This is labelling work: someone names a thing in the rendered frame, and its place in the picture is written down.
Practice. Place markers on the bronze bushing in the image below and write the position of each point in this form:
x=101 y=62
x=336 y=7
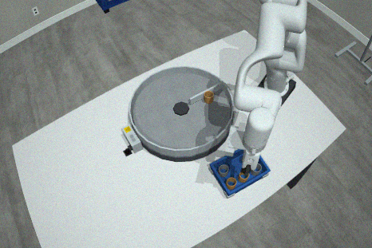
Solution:
x=231 y=180
x=208 y=94
x=241 y=179

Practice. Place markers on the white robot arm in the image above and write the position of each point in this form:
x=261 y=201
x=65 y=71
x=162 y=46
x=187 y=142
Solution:
x=280 y=54

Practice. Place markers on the blue crate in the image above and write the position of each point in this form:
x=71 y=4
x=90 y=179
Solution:
x=235 y=164

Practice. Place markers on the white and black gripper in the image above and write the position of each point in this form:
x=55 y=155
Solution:
x=249 y=163

